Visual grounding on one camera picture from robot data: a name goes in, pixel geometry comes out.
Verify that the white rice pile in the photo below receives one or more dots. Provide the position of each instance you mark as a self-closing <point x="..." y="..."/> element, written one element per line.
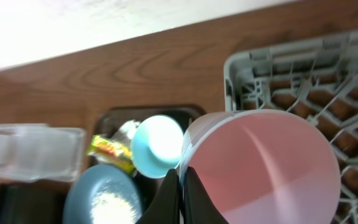
<point x="110" y="208"/>

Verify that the grey dishwasher rack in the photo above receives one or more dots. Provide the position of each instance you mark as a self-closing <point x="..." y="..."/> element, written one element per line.
<point x="316" y="79"/>

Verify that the green yellow snack wrapper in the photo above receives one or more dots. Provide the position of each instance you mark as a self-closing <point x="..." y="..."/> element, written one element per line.
<point x="111" y="152"/>

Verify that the pink plastic cup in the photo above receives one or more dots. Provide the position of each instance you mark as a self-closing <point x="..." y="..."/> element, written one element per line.
<point x="263" y="166"/>

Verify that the brown serving tray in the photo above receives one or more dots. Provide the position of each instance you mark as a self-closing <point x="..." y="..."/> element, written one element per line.
<point x="109" y="123"/>

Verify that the clear plastic bin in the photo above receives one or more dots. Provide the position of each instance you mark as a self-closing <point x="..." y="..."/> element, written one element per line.
<point x="34" y="151"/>

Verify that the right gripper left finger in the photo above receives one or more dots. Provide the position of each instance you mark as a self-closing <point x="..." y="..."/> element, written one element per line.
<point x="165" y="207"/>

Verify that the black plastic tray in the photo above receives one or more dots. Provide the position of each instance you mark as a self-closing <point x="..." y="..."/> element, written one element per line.
<point x="27" y="205"/>

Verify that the dark blue plate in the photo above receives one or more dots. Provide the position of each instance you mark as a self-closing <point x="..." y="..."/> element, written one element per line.
<point x="95" y="180"/>

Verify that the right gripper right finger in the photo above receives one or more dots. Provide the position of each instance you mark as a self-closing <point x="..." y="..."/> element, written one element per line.
<point x="198" y="207"/>

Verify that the light blue bowl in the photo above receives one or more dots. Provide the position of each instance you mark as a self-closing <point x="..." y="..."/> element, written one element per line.
<point x="156" y="146"/>

